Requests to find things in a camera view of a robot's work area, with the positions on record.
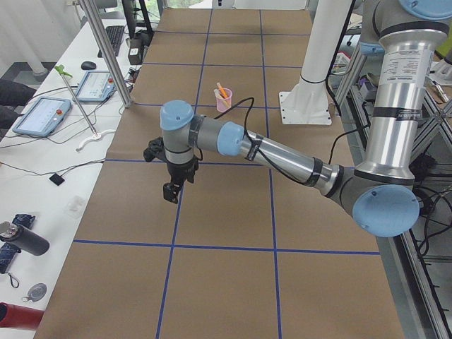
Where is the black water bottle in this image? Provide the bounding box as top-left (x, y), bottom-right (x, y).
top-left (1, 221), bottom-right (49, 256)

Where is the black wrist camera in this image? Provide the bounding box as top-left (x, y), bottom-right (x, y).
top-left (143, 137), bottom-right (166, 162)

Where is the black computer mouse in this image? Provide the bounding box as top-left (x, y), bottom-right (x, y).
top-left (81, 61), bottom-right (97, 71)

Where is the aluminium frame post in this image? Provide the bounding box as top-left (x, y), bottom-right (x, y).
top-left (79, 0), bottom-right (132, 108)

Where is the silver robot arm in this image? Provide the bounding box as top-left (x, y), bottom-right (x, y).
top-left (160, 1), bottom-right (451, 237)

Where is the small black square device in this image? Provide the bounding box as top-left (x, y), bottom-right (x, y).
top-left (49, 173), bottom-right (65, 186)

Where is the red bottle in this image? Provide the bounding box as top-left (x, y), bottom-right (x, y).
top-left (1, 302), bottom-right (44, 331)

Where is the orange marker pen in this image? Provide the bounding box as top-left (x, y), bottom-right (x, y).
top-left (220, 88), bottom-right (228, 98)

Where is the round metal lid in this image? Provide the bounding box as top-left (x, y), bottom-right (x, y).
top-left (27, 282), bottom-right (47, 302)

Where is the metal reacher grabber stick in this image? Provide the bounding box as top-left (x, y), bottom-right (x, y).
top-left (54, 64), bottom-right (116, 152)

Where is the blue teach pendant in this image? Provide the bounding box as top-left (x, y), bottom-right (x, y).
top-left (12, 97), bottom-right (72, 137)
top-left (76, 71), bottom-right (115, 103)

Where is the blue folded umbrella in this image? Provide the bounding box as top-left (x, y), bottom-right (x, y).
top-left (1, 213), bottom-right (35, 274)

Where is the far blue teach pendant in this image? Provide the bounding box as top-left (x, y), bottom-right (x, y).
top-left (76, 71), bottom-right (115, 103)

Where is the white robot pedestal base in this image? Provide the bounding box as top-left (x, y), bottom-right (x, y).
top-left (279, 0), bottom-right (354, 126)

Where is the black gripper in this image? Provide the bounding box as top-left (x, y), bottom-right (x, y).
top-left (162, 157), bottom-right (198, 204)

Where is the black monitor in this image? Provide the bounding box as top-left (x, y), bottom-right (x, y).
top-left (121, 0), bottom-right (154, 41)

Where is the black keyboard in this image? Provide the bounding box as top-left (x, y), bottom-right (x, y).
top-left (105, 25), bottom-right (125, 57)

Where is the near blue teach pendant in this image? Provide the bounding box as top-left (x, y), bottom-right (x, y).
top-left (12, 97), bottom-right (72, 137)

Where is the dark cardboard box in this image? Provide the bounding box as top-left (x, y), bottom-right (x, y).
top-left (128, 31), bottom-right (153, 65)

